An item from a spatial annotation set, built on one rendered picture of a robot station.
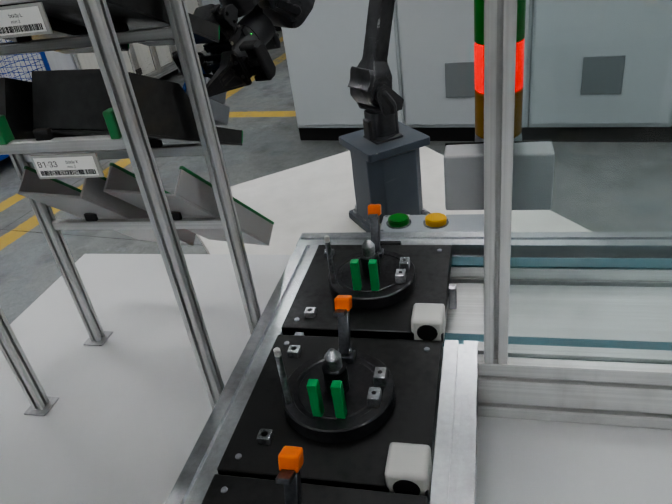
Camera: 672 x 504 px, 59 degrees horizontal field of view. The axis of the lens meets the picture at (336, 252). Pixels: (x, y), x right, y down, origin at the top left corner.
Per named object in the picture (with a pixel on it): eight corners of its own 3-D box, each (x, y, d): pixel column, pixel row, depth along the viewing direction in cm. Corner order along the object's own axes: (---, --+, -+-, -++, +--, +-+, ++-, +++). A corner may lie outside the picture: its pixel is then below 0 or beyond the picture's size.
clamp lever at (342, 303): (339, 350, 78) (337, 294, 77) (354, 350, 78) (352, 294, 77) (332, 359, 75) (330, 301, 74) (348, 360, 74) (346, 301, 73)
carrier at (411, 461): (280, 344, 88) (264, 274, 82) (443, 351, 82) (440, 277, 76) (219, 481, 68) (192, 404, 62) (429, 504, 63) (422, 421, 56)
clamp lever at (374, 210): (371, 248, 99) (369, 203, 98) (382, 248, 99) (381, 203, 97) (366, 253, 96) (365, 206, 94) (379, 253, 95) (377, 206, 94)
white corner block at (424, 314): (415, 323, 88) (413, 301, 86) (446, 324, 87) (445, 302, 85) (411, 344, 85) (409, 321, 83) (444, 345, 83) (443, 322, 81)
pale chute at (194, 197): (208, 239, 112) (213, 216, 112) (269, 246, 107) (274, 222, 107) (102, 191, 86) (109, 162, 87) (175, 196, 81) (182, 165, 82)
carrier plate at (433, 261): (320, 253, 109) (318, 243, 108) (452, 254, 103) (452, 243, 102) (282, 337, 90) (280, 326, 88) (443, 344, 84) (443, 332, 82)
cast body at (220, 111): (208, 125, 97) (214, 83, 97) (228, 125, 95) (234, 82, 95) (168, 111, 90) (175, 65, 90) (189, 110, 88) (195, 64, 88)
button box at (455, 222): (386, 240, 120) (383, 213, 117) (493, 240, 115) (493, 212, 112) (380, 259, 114) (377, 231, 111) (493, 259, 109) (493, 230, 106)
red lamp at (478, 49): (475, 82, 66) (474, 37, 64) (521, 79, 65) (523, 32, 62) (474, 96, 62) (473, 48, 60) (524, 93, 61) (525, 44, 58)
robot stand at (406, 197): (401, 198, 144) (395, 119, 134) (435, 221, 132) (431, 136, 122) (348, 217, 139) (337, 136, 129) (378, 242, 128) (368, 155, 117)
